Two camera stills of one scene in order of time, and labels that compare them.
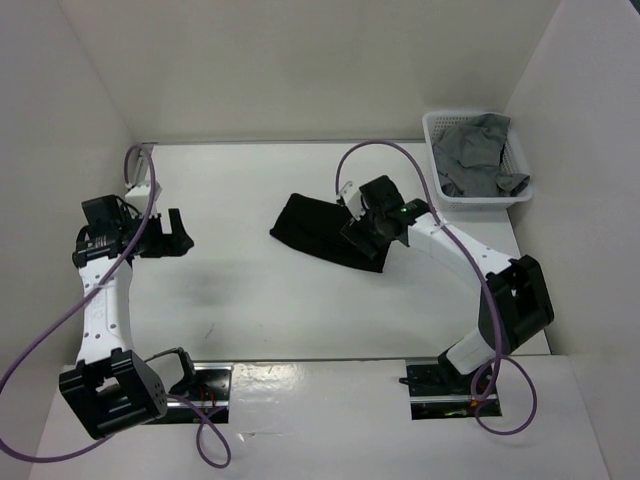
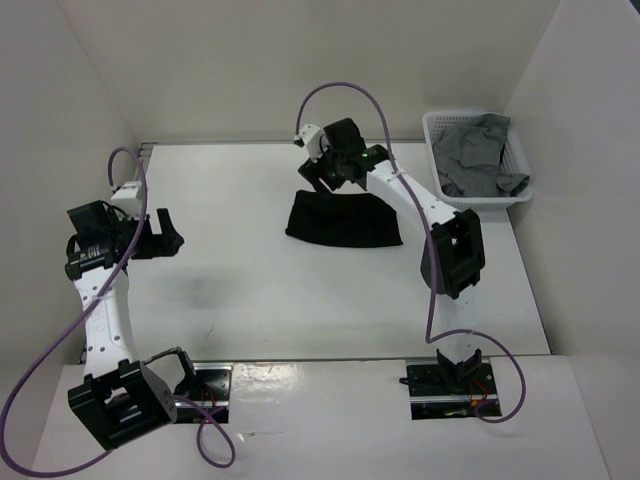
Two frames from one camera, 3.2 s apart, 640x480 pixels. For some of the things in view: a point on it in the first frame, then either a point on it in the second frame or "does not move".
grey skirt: x=468 y=159 does not move
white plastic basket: x=475 y=161 does not move
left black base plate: x=207 y=401 does not move
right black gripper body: x=369 y=226 -> x=329 y=168
